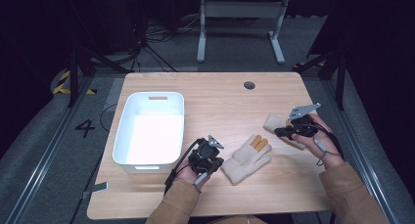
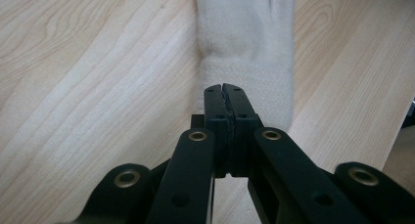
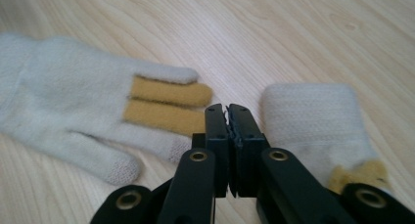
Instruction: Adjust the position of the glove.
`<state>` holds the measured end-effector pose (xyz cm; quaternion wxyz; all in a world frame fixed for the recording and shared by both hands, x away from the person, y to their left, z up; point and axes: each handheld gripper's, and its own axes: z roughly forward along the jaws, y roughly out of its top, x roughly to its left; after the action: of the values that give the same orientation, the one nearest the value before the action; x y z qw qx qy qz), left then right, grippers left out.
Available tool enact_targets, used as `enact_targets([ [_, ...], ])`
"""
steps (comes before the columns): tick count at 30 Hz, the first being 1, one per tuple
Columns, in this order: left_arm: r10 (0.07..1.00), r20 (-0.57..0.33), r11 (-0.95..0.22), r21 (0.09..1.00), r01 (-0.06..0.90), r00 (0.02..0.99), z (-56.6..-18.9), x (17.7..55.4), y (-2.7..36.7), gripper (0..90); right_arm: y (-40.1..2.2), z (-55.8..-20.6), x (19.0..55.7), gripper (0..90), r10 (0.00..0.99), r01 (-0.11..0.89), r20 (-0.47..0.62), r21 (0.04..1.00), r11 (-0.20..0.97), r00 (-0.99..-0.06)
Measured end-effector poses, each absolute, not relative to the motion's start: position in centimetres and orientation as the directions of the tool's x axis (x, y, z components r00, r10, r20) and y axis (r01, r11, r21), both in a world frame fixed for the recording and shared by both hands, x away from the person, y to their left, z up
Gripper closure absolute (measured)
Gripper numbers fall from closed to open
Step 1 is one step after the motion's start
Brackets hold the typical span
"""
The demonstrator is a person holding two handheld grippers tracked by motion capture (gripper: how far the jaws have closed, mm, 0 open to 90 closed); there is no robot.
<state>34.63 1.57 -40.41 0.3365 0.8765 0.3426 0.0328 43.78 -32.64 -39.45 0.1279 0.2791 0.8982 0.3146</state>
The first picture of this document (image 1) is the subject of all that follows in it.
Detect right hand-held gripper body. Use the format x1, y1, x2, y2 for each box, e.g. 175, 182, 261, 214
288, 102, 322, 139

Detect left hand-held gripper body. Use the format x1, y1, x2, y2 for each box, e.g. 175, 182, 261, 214
187, 134, 225, 175

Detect cream knit glove orange fingers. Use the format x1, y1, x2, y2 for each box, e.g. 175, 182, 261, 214
263, 113, 307, 151
220, 134, 273, 186

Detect white plastic bin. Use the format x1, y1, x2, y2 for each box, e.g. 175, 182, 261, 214
112, 91, 186, 175

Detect person's right hand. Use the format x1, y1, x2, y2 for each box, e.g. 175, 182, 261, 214
292, 113, 346, 170

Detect person's left hand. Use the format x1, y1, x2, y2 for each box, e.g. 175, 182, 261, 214
175, 163, 211, 190

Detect black tripod stand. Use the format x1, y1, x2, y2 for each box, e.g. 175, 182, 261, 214
292, 49, 347, 111
67, 46, 131, 109

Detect yellow black hazard tape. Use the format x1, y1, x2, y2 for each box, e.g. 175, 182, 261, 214
52, 69, 98, 95

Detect grey plug on cord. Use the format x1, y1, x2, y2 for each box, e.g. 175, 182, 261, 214
193, 172, 208, 195
313, 137, 328, 168

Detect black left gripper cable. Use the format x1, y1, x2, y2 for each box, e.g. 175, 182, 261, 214
163, 138, 204, 196

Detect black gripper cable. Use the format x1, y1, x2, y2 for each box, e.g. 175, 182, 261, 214
309, 122, 345, 159
163, 138, 204, 196

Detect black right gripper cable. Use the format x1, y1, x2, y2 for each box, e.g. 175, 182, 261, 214
309, 122, 345, 159

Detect thin black floor cable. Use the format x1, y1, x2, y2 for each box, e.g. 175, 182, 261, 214
99, 103, 118, 133

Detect grey metal bracket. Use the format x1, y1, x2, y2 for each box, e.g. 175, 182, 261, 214
82, 182, 110, 200

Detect white metal table frame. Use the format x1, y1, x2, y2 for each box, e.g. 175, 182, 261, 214
196, 0, 291, 65

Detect bundle of black floor cables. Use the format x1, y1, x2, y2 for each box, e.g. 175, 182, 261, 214
130, 15, 204, 72

